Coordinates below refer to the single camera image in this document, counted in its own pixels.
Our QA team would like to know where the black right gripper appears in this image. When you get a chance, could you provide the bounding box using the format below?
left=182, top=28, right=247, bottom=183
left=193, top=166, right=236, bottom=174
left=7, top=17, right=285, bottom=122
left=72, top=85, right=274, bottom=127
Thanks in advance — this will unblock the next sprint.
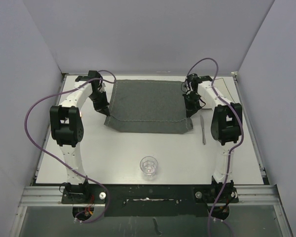
left=183, top=92, right=201, bottom=118

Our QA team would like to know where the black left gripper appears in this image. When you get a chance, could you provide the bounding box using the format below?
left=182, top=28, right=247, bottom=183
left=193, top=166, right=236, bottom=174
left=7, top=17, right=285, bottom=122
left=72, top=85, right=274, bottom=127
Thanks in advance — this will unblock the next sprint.
left=88, top=91, right=110, bottom=117

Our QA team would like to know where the white rectangular plate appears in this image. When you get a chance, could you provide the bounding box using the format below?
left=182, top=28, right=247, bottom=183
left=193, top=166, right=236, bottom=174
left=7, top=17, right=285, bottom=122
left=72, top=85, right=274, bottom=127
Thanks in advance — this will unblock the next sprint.
left=198, top=78, right=235, bottom=109

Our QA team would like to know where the grey cloth placemat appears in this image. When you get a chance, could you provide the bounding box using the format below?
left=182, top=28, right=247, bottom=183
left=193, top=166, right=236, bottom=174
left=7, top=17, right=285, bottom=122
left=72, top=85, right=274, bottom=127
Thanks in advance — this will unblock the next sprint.
left=104, top=79, right=193, bottom=134

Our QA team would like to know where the clear plastic cup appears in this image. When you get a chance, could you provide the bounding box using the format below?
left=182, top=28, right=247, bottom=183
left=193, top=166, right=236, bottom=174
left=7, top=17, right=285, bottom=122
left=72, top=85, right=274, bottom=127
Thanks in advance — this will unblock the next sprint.
left=140, top=156, right=158, bottom=182

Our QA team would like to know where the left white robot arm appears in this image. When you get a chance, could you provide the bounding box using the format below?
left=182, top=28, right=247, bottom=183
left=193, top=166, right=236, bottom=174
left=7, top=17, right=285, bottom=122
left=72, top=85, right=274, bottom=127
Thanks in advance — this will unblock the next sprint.
left=50, top=71, right=110, bottom=203

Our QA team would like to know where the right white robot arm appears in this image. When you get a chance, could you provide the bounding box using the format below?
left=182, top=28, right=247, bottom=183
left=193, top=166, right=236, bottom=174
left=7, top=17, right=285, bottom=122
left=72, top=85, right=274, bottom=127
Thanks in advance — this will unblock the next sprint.
left=183, top=74, right=244, bottom=202

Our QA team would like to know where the silver table knife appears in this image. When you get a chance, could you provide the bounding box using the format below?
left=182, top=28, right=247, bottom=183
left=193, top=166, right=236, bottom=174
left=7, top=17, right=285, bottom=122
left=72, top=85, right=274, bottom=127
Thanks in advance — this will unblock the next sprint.
left=200, top=115, right=206, bottom=145

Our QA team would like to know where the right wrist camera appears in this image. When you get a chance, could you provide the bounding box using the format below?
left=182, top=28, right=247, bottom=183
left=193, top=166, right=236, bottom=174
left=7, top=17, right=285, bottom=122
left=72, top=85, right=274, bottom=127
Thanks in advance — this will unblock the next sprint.
left=186, top=74, right=200, bottom=87

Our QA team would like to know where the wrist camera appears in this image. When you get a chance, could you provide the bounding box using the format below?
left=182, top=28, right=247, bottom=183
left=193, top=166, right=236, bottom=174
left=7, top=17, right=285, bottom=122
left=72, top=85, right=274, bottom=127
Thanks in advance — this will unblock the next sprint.
left=87, top=70, right=102, bottom=80
left=186, top=74, right=200, bottom=87

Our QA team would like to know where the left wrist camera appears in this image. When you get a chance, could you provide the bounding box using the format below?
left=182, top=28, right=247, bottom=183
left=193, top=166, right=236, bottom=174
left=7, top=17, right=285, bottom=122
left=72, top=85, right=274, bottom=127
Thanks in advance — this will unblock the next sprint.
left=87, top=70, right=102, bottom=80

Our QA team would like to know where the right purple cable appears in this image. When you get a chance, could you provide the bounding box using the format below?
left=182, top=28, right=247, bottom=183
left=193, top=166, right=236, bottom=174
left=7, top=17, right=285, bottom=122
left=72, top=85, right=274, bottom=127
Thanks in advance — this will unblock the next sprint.
left=187, top=58, right=244, bottom=237

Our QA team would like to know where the purple cable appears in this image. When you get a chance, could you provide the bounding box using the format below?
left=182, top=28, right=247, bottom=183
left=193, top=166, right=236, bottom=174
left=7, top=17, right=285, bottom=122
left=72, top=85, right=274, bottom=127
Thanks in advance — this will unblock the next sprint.
left=25, top=70, right=116, bottom=225
left=187, top=58, right=244, bottom=237

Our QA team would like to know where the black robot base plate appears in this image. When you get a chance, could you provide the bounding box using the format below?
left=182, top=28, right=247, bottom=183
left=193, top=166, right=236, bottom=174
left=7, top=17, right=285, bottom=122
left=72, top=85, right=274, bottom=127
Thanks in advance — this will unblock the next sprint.
left=61, top=183, right=239, bottom=221

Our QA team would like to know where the aluminium frame rail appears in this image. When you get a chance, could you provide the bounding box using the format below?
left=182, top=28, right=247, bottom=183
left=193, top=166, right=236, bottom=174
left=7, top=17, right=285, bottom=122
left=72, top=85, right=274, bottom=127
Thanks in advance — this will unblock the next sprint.
left=19, top=185, right=279, bottom=207

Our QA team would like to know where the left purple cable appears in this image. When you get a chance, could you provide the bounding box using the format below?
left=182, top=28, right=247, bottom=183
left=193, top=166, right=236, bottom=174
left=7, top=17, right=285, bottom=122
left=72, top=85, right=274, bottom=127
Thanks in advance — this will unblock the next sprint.
left=25, top=70, right=116, bottom=225

